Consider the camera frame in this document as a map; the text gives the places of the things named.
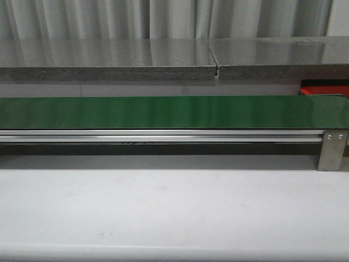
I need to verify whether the grey stone counter right slab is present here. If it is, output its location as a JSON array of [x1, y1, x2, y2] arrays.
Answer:
[[208, 37, 348, 81]]

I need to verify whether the grey stone counter slab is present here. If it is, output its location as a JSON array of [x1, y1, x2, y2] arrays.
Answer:
[[1, 39, 216, 82], [208, 37, 348, 81]]

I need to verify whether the green conveyor belt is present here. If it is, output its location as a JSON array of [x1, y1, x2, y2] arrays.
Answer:
[[1, 95, 348, 129]]

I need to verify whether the red plastic tray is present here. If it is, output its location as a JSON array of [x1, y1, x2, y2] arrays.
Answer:
[[300, 85, 349, 98]]

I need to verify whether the grey stone counter left slab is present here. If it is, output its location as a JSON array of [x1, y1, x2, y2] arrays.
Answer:
[[1, 39, 216, 82]]

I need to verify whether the grey pleated curtain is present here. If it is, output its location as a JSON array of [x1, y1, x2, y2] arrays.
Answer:
[[1, 1, 332, 39]]

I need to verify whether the steel conveyor support bracket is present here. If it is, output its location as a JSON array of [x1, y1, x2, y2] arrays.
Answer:
[[317, 130, 348, 171]]

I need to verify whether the aluminium conveyor frame rail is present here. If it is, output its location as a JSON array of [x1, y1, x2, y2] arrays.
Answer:
[[1, 129, 324, 143]]

